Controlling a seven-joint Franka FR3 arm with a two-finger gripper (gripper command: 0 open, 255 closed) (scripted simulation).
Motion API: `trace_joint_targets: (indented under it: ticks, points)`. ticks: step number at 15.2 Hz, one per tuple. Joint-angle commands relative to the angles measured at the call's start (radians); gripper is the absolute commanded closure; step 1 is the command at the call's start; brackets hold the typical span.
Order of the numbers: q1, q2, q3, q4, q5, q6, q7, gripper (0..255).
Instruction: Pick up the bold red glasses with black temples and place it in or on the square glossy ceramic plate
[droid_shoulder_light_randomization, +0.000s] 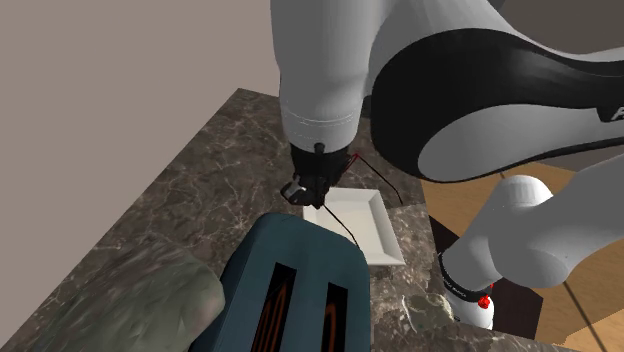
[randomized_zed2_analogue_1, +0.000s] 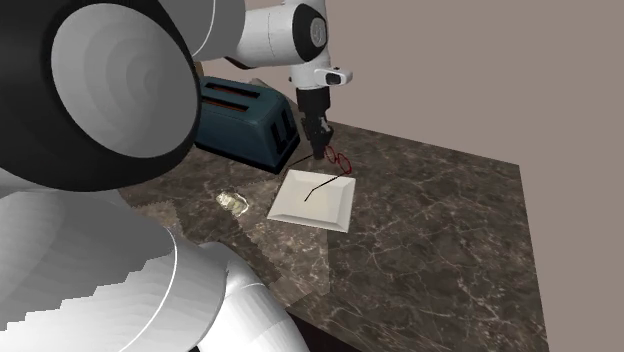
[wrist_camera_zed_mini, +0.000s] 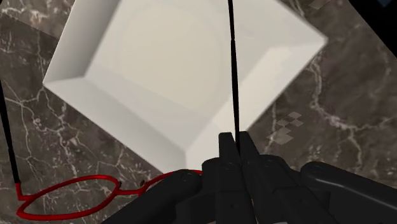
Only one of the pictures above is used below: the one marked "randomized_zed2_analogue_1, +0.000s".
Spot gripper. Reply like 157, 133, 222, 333
295, 86, 336, 161

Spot red-rimmed glasses with black temples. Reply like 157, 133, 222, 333
286, 144, 354, 203

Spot white square plate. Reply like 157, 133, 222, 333
266, 168, 357, 234

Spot dark blue toaster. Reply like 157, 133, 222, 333
193, 75, 302, 175

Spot small pale crumpled lump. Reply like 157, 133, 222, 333
215, 190, 250, 218

